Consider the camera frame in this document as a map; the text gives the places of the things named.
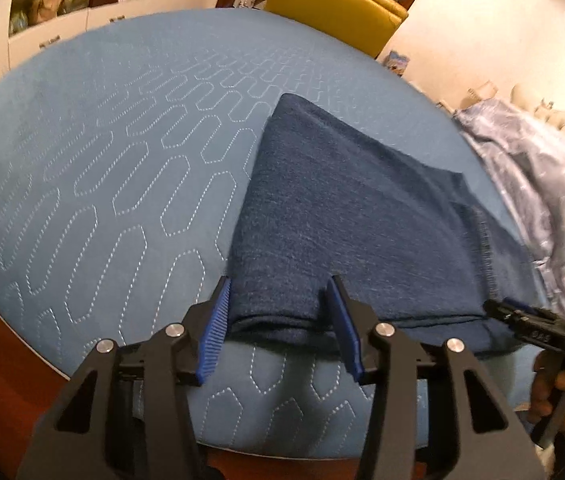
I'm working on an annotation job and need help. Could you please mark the yellow upholstered chair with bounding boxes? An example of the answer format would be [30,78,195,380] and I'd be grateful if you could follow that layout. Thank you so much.
[264,0,409,59]

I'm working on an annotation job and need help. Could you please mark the blue quilted bedspread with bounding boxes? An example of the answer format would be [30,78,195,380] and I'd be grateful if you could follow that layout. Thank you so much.
[0,7,549,462]

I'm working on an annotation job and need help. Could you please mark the white built-in cabinet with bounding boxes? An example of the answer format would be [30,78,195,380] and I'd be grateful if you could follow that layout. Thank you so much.
[6,0,157,72]

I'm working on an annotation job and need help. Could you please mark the brown paper bag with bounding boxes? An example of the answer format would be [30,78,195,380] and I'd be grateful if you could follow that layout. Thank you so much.
[29,0,66,27]

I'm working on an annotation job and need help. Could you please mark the person's right hand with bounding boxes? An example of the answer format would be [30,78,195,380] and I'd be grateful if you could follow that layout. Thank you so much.
[526,349,565,435]

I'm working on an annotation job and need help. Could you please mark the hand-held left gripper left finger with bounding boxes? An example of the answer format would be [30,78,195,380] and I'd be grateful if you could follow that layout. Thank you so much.
[15,276,233,480]

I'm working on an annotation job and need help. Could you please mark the dark blue pants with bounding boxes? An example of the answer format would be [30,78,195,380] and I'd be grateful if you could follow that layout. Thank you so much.
[225,92,549,357]

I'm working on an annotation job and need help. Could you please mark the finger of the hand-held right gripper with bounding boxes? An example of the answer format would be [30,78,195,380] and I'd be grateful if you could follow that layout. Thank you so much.
[483,300,538,335]
[502,297,563,322]

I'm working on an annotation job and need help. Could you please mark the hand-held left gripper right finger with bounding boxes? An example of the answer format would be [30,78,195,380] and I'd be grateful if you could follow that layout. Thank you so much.
[326,275,548,480]

